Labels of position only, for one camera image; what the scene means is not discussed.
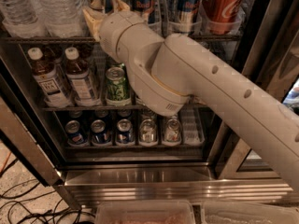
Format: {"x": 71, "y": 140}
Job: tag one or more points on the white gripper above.
{"x": 109, "y": 32}

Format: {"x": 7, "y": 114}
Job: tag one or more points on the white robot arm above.
{"x": 165, "y": 72}

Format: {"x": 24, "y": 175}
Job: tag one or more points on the front left green can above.
{"x": 118, "y": 92}

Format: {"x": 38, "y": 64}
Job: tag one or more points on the steel fridge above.
{"x": 211, "y": 162}

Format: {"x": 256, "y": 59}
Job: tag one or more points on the middle pepsi can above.
{"x": 100, "y": 133}

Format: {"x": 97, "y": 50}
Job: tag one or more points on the pepsi can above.
{"x": 100, "y": 133}
{"x": 76, "y": 135}
{"x": 125, "y": 132}

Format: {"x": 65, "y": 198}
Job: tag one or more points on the red coca-cola can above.
{"x": 221, "y": 14}

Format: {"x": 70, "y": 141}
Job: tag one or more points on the left pepsi can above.
{"x": 76, "y": 135}

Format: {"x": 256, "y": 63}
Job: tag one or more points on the right pepsi can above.
{"x": 125, "y": 132}

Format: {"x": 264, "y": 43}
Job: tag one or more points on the left silver can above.
{"x": 148, "y": 132}

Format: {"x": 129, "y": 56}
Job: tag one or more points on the silver can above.
{"x": 172, "y": 132}
{"x": 148, "y": 132}

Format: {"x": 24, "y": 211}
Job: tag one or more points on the right silver can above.
{"x": 172, "y": 132}

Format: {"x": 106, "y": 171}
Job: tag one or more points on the steel fridge door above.
{"x": 21, "y": 136}

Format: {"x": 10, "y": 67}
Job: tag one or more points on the right water bottle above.
{"x": 62, "y": 18}

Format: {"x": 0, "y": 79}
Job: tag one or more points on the water bottle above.
{"x": 21, "y": 20}
{"x": 62, "y": 18}

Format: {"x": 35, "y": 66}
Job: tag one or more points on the right tea bottle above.
{"x": 82, "y": 78}

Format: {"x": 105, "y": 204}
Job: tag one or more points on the tea bottle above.
{"x": 50, "y": 79}
{"x": 82, "y": 78}

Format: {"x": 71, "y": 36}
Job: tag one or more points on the left water bottle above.
{"x": 21, "y": 20}

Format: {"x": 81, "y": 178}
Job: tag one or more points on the left tea bottle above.
{"x": 50, "y": 79}

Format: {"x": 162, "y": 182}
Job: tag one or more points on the left clear plastic bin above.
{"x": 145, "y": 212}

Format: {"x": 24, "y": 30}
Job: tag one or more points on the clear plastic bin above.
{"x": 145, "y": 212}
{"x": 213, "y": 212}

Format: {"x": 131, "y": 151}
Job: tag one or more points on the right clear plastic bin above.
{"x": 213, "y": 212}

